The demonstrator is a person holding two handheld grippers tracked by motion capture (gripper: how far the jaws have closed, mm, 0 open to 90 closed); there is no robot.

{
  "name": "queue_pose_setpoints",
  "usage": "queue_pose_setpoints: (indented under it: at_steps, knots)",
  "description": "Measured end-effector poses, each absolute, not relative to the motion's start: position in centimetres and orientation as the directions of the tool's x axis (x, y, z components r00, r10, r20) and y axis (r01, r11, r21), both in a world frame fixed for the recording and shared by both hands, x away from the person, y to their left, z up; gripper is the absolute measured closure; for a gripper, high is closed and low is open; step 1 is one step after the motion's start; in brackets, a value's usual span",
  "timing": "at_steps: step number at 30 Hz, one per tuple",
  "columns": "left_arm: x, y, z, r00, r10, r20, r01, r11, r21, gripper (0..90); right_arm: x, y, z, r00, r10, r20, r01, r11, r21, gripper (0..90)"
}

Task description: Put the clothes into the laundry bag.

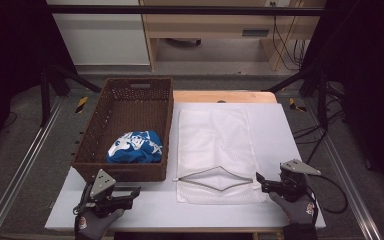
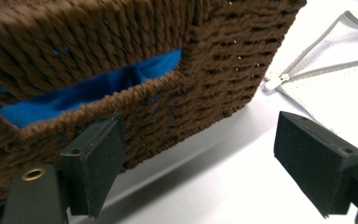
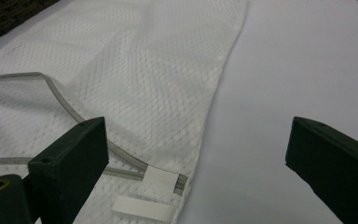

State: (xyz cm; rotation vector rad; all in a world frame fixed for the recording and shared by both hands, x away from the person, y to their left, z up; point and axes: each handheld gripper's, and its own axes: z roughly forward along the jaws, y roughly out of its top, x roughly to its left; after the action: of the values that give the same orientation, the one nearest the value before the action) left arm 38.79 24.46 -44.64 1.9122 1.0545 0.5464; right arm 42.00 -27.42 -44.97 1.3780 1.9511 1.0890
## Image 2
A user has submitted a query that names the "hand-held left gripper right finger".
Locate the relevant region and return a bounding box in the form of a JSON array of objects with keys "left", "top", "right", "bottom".
[{"left": 273, "top": 110, "right": 358, "bottom": 218}]

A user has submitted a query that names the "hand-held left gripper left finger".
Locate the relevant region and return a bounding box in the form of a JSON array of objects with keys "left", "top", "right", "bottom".
[{"left": 58, "top": 113, "right": 127, "bottom": 219}]

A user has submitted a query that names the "blue cloth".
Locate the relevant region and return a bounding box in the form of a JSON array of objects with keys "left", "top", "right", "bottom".
[{"left": 0, "top": 49, "right": 183, "bottom": 129}]

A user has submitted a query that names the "brown woven basket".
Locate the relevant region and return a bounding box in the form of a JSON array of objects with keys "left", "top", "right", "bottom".
[{"left": 0, "top": 0, "right": 308, "bottom": 210}]

